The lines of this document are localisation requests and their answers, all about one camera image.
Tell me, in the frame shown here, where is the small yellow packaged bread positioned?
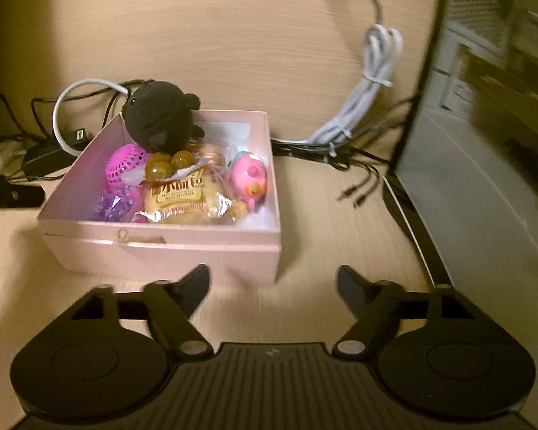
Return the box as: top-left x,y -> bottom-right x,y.
139,167 -> 249,225

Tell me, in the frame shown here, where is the pink plastic mesh ball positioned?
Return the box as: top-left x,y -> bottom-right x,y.
105,143 -> 149,191

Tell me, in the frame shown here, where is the pink pig toy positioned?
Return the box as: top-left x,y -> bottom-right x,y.
229,152 -> 267,211

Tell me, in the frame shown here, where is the black plush toy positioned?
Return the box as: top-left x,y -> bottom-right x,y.
121,81 -> 205,154

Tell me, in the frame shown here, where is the pink cardboard box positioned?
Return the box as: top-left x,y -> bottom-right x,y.
38,110 -> 282,286

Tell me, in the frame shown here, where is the purple bead bag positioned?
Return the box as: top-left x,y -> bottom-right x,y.
92,186 -> 140,222

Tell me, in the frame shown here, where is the black power adapter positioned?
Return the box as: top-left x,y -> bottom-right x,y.
21,128 -> 91,181

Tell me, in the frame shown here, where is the white power strip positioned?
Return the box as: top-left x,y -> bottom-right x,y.
0,140 -> 26,169

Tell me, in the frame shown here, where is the black cable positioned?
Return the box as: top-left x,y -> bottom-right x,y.
271,98 -> 421,209

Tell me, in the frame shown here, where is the bundled white cable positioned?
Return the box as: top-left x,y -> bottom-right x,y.
309,0 -> 405,147

